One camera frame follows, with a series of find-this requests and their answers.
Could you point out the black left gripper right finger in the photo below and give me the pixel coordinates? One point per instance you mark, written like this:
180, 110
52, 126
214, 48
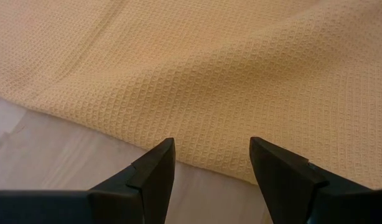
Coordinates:
287, 186

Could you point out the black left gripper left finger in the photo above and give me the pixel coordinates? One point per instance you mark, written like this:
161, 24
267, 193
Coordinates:
141, 193

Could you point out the orange waffle weave towel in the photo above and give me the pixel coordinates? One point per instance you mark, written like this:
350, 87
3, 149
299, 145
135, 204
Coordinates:
191, 77

